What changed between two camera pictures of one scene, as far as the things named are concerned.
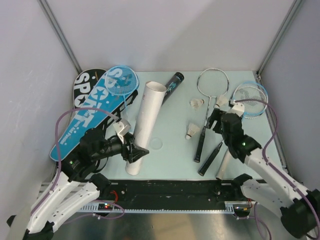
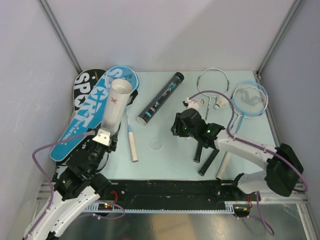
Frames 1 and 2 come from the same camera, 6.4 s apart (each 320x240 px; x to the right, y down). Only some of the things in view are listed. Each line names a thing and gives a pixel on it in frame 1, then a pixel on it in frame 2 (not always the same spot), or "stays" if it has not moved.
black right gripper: [214, 116] -> [176, 129]
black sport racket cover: [84, 81] stays
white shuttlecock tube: [147, 124] -> [119, 97]
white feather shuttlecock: [195, 103] stays
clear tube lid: [156, 143] stays
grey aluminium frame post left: [50, 15] stays
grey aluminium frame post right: [295, 5] stays
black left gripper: [134, 153] -> [113, 146]
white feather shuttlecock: [222, 100] stays
